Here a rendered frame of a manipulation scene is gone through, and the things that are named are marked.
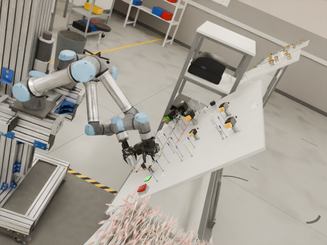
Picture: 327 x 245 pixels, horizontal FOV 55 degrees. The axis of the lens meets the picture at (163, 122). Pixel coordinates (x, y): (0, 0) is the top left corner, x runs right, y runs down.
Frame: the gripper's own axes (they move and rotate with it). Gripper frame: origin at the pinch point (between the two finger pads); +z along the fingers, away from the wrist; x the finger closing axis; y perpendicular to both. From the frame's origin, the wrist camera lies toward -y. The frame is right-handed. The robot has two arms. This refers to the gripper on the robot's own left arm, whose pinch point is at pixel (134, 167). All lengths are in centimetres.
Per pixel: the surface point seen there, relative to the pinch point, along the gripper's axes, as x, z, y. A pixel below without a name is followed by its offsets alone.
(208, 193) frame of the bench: 48, 42, -42
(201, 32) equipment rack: 87, -80, -29
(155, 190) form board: 7.4, 15.0, 32.4
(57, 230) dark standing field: -81, 29, -73
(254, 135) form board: 65, 5, 52
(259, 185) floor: 149, 94, -224
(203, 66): 84, -58, -50
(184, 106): 55, -31, -46
